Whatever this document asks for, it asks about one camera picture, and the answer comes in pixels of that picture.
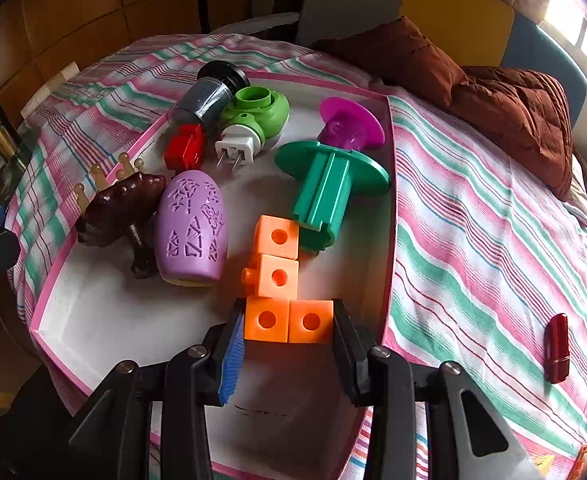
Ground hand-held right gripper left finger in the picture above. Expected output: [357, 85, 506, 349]
[68, 298, 249, 480]

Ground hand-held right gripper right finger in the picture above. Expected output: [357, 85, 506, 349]
[330, 298, 545, 480]

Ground orange linked cube blocks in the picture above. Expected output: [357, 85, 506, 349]
[240, 213, 335, 345]

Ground white box with pink rim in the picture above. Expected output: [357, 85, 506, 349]
[28, 70, 401, 480]

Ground brown massager with yellow pegs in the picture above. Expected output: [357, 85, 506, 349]
[73, 152, 169, 279]

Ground purple egg-shaped case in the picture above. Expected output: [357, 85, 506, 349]
[153, 168, 232, 289]

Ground green plastic spool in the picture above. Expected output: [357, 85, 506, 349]
[273, 139, 391, 253]

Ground magenta plastic spool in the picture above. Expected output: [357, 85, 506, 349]
[318, 96, 387, 151]

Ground green plug-in device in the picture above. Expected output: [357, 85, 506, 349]
[214, 84, 291, 170]

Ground striped bed sheet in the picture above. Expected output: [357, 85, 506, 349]
[4, 32, 587, 480]

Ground dark red lipstick case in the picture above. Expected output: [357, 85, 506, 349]
[544, 312, 571, 385]

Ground red plastic block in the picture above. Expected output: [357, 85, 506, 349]
[164, 122, 207, 172]

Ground clear jar with black cap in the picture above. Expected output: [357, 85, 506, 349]
[167, 59, 251, 131]

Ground small orange plastic piece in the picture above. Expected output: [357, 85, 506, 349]
[570, 443, 587, 480]

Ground white pillow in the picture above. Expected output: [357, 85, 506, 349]
[567, 159, 587, 222]

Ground brown quilt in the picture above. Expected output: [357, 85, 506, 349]
[310, 15, 575, 202]

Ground grey yellow blue headboard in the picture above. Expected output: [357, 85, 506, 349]
[293, 0, 587, 112]

